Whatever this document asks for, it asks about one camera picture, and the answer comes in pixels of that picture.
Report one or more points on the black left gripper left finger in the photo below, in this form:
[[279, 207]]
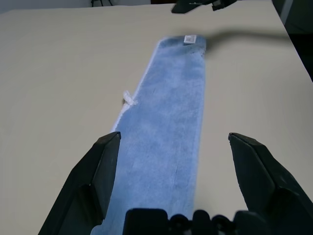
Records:
[[93, 178]]

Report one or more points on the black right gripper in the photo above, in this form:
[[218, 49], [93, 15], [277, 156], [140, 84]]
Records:
[[222, 4]]

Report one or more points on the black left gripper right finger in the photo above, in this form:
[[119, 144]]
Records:
[[264, 178]]

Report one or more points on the light blue terry towel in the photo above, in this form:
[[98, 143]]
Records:
[[168, 122]]

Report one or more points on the black tripod stand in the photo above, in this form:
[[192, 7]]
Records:
[[100, 2]]

